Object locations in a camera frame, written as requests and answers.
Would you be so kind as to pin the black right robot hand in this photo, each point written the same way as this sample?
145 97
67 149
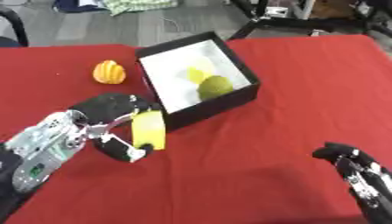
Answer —
365 180

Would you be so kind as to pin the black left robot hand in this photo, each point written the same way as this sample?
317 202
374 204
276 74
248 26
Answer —
104 108

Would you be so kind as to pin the yellow rectangular block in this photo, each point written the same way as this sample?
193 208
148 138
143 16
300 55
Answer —
149 130

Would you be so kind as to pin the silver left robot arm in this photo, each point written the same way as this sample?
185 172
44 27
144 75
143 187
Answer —
43 148

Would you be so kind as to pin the black box with white inside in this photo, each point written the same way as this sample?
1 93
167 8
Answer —
196 78

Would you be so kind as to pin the orange ridged toy fruit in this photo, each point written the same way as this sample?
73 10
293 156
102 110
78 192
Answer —
109 72

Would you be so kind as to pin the yellow toy fruit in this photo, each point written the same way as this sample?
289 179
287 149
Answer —
195 74

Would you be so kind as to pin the green and white checked cloth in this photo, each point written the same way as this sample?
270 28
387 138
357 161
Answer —
138 5

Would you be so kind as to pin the green round toy fruit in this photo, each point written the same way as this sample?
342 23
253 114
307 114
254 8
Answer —
214 87

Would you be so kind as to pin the black metal frame stand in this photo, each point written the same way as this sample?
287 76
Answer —
301 19

